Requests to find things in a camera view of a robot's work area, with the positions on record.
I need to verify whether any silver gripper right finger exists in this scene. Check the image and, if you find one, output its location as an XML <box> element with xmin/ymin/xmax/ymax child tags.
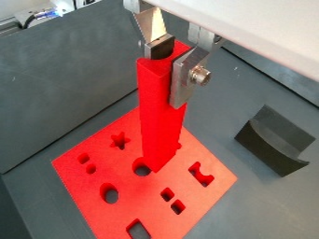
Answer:
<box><xmin>170</xmin><ymin>23</ymin><xmax>226</xmax><ymax>109</ymax></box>

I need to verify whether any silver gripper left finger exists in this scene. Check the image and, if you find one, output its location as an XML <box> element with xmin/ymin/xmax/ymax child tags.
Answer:
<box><xmin>135</xmin><ymin>7</ymin><xmax>175</xmax><ymax>60</ymax></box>

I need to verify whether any red shape sorter board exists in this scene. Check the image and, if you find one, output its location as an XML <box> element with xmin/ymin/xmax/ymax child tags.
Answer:
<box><xmin>53</xmin><ymin>109</ymin><xmax>237</xmax><ymax>239</ymax></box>

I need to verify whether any aluminium frame with cable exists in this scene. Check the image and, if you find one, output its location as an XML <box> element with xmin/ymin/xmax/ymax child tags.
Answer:
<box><xmin>0</xmin><ymin>0</ymin><xmax>102</xmax><ymax>36</ymax></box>

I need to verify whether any black curved holder block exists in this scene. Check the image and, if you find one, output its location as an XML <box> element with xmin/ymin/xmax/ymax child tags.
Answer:
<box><xmin>236</xmin><ymin>105</ymin><xmax>316</xmax><ymax>177</ymax></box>

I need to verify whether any red arch peg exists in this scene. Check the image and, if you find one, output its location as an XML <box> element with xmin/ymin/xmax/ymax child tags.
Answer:
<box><xmin>138</xmin><ymin>40</ymin><xmax>192</xmax><ymax>173</ymax></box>

